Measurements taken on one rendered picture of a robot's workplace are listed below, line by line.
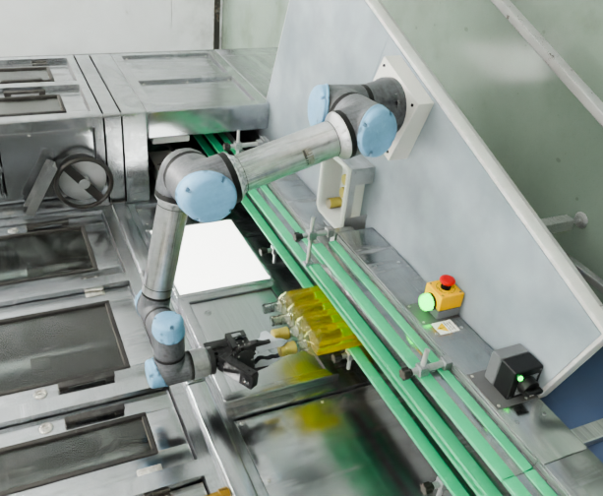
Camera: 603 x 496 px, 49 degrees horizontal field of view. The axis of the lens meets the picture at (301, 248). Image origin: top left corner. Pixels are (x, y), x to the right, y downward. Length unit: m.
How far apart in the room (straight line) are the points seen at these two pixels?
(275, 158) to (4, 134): 1.27
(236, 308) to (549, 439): 1.03
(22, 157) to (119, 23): 2.89
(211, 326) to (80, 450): 0.53
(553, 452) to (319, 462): 0.57
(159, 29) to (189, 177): 4.04
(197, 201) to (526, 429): 0.84
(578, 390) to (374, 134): 0.75
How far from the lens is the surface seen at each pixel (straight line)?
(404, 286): 1.78
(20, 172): 2.58
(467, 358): 1.61
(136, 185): 2.65
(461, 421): 1.48
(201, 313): 2.06
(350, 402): 1.87
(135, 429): 1.80
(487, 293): 1.63
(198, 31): 5.47
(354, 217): 2.03
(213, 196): 1.39
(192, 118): 2.59
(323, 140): 1.49
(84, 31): 5.29
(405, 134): 1.75
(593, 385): 1.71
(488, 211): 1.58
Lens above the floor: 1.75
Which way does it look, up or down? 23 degrees down
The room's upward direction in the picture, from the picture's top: 100 degrees counter-clockwise
